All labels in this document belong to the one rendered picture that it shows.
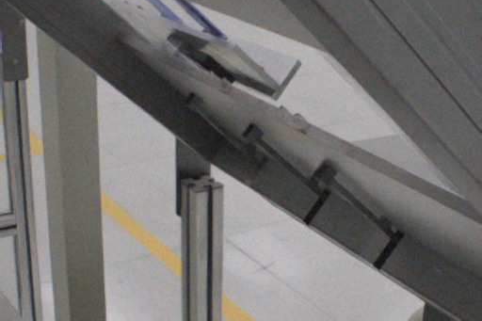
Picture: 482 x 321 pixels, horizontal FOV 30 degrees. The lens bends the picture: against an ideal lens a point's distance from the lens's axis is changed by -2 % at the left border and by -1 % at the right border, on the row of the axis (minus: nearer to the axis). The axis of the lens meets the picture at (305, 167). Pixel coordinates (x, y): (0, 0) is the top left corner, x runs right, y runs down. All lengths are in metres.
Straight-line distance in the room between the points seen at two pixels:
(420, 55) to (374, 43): 0.02
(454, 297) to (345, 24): 0.57
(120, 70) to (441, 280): 0.40
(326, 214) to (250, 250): 1.46
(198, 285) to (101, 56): 0.34
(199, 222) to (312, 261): 1.23
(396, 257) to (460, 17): 0.59
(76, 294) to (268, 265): 1.01
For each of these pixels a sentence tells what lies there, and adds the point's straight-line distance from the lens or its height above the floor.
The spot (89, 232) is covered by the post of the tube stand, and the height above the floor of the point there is 0.50.
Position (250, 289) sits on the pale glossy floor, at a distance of 2.16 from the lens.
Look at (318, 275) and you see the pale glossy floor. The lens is 2.23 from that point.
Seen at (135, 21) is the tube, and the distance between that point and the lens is 0.85.
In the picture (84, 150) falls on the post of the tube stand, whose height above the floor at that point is 0.63.
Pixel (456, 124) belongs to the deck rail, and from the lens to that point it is 0.24.
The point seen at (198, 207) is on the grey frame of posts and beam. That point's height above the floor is 0.62.
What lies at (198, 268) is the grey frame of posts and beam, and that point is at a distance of 1.11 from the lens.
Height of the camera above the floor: 1.06
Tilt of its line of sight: 22 degrees down
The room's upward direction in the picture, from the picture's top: 3 degrees clockwise
